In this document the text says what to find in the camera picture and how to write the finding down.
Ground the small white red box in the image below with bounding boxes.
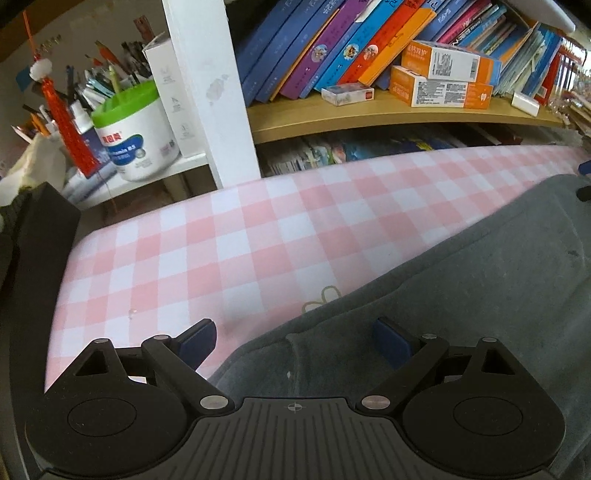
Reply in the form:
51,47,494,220
321,84,376,108

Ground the red tassel ornament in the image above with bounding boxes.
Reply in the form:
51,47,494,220
23,11,100,177

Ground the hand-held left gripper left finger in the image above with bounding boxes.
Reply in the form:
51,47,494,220
69,318,236,415

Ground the grey knit sweater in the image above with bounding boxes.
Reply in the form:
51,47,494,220
205,173,591,480

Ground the orange white box blue end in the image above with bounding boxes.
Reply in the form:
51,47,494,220
401,39,503,88

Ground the tall white box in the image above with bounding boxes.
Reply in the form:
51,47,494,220
142,37,208,159

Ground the pile of loose booklets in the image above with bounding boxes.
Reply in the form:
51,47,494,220
566,92,591,139

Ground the pink checked table mat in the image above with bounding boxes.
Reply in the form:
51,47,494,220
44,144,591,393

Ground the row of colourful books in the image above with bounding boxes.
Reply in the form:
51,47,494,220
231,0,573,104

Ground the white can green lid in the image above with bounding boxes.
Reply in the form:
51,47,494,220
91,80,182,183

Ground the small white spray bottle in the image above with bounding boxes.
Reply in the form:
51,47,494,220
69,102,95,137

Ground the white plastic bag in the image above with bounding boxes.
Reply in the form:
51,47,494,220
0,131,70,206

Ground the orange white carton box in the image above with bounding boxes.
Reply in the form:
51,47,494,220
389,65,495,110

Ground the wooden bookshelf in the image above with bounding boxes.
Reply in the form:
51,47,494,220
247,90,566,146

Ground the white shelf unit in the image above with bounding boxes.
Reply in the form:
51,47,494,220
60,0,263,210

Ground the white lamp bar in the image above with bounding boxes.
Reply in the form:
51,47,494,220
508,0,578,33

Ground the row of thin magazines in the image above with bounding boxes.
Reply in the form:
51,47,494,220
265,124,568,176

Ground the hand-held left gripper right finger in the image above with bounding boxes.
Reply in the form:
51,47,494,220
358,316,518,412

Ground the bunch of pens and pencils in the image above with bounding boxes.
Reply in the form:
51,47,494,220
11,16,153,139

